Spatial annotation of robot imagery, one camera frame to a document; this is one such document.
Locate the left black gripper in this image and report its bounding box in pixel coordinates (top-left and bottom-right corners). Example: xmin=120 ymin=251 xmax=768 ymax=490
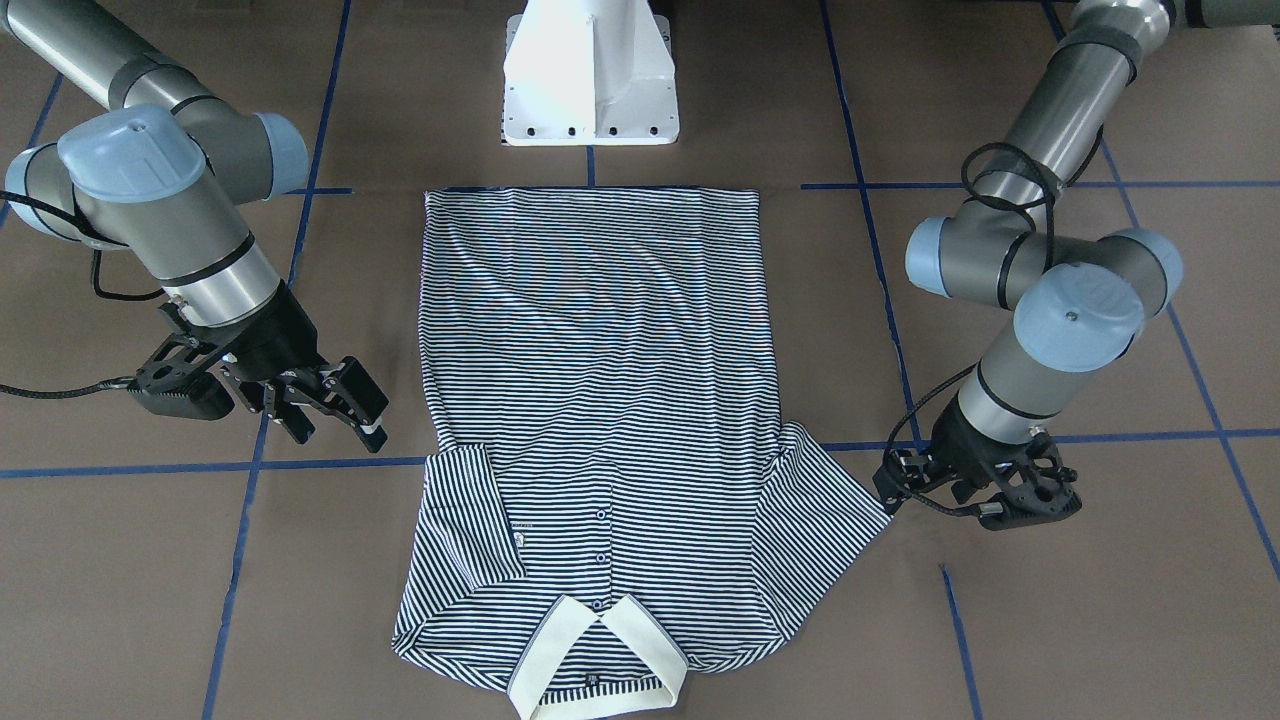
xmin=873 ymin=400 xmax=1030 ymax=501

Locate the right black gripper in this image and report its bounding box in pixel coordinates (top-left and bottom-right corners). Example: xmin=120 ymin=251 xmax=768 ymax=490
xmin=223 ymin=282 xmax=389 ymax=454

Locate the striped polo shirt white collar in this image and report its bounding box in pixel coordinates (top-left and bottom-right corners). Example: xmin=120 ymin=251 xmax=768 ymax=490
xmin=390 ymin=187 xmax=890 ymax=719

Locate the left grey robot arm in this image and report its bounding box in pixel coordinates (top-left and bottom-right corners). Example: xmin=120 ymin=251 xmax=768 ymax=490
xmin=874 ymin=1 xmax=1277 ymax=524

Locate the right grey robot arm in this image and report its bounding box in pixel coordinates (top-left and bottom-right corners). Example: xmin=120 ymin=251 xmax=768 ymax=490
xmin=3 ymin=1 xmax=388 ymax=454

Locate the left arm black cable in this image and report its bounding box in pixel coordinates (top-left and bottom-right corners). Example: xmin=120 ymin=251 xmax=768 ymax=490
xmin=884 ymin=141 xmax=1076 ymax=519

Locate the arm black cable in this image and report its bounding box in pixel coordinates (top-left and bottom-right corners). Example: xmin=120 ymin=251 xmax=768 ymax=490
xmin=0 ymin=190 xmax=166 ymax=398
xmin=884 ymin=141 xmax=1076 ymax=519

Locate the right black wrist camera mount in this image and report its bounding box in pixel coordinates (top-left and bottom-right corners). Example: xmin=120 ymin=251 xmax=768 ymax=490
xmin=125 ymin=301 xmax=241 ymax=421

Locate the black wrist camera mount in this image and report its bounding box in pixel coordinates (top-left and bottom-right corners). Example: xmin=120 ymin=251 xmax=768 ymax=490
xmin=979 ymin=430 xmax=1083 ymax=530
xmin=125 ymin=301 xmax=241 ymax=421

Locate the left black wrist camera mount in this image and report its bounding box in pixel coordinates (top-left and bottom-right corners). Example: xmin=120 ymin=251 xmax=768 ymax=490
xmin=979 ymin=430 xmax=1083 ymax=530

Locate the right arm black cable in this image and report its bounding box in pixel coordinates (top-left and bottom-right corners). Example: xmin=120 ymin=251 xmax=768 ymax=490
xmin=0 ymin=190 xmax=166 ymax=398

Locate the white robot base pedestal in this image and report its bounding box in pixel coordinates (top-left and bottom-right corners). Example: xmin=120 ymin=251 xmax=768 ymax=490
xmin=500 ymin=1 xmax=681 ymax=147

